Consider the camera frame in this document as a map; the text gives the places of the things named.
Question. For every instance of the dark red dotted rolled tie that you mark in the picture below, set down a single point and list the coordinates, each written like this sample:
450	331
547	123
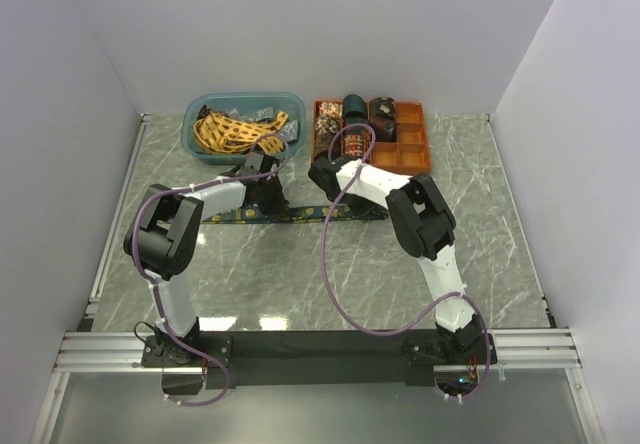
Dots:
356	127

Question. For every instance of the red striped rolled tie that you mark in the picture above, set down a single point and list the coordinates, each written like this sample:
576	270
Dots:
355	145

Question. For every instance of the black floral rolled tie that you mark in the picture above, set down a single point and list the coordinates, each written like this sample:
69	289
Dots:
382	107

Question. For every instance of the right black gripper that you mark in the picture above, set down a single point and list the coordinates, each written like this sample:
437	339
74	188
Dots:
366	211

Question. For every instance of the teal rolled tie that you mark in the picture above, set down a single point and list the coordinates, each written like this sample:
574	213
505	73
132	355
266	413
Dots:
354	107

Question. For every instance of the red white rolled tie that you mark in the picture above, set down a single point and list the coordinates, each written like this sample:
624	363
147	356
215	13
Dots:
330	108

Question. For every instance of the blue plastic bin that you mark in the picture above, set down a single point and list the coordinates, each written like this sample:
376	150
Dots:
246	103

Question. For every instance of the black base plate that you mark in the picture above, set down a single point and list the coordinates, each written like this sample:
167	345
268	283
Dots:
255	358

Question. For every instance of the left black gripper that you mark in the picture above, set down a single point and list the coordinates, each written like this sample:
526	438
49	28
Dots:
281	205

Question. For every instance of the dark brown rolled tie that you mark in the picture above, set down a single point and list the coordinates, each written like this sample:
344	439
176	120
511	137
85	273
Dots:
325	147

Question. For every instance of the maroon rolled tie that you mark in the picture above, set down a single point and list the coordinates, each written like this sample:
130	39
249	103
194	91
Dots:
385	129

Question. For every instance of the blue floral tie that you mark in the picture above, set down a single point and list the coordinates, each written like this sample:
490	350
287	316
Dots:
294	215

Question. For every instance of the brown patterned rolled tie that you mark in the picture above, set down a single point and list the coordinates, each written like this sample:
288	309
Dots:
327	125

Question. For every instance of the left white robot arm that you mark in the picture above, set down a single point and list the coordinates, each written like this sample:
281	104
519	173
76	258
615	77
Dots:
162	237

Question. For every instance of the yellow patterned tie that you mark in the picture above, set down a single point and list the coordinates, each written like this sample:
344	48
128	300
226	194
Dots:
224	136

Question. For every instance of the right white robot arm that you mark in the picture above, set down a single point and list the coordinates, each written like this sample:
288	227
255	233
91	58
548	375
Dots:
424	226

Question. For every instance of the dark tie in bin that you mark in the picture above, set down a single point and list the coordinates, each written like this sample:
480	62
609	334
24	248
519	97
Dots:
205	114

